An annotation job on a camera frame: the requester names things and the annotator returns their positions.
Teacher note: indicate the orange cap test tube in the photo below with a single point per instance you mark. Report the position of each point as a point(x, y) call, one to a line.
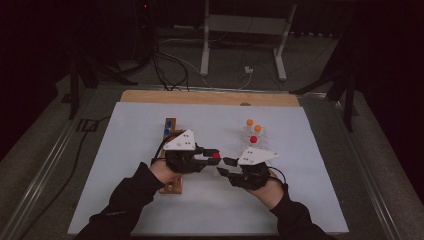
point(249, 122)
point(257, 128)

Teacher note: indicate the person's left hand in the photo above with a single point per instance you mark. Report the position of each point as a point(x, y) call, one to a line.
point(161, 172)

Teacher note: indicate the black stand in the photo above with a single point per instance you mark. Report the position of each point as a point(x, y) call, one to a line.
point(74, 93)
point(348, 106)

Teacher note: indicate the wooden test tube rack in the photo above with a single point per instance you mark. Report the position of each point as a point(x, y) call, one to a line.
point(173, 188)

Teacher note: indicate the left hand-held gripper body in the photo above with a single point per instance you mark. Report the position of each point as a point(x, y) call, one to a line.
point(181, 143)

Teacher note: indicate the dark equipment with red light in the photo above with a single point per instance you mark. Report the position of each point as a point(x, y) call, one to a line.
point(145, 26)

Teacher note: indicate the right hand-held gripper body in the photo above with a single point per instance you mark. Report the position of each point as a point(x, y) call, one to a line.
point(256, 156)

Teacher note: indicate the white plug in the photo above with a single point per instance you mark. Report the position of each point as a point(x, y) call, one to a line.
point(248, 69)

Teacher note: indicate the person's right hand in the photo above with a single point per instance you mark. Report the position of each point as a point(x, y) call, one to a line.
point(270, 195)

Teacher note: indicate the clear plastic tube rack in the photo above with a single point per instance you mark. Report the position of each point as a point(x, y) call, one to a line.
point(263, 140)

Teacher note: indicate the pale blue table mat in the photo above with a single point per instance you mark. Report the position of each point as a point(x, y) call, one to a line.
point(213, 210)

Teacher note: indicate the silver metal rail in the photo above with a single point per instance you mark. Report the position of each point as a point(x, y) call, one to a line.
point(40, 186)
point(370, 180)

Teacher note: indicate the grey metal stand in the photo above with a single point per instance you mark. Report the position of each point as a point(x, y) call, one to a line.
point(245, 24)

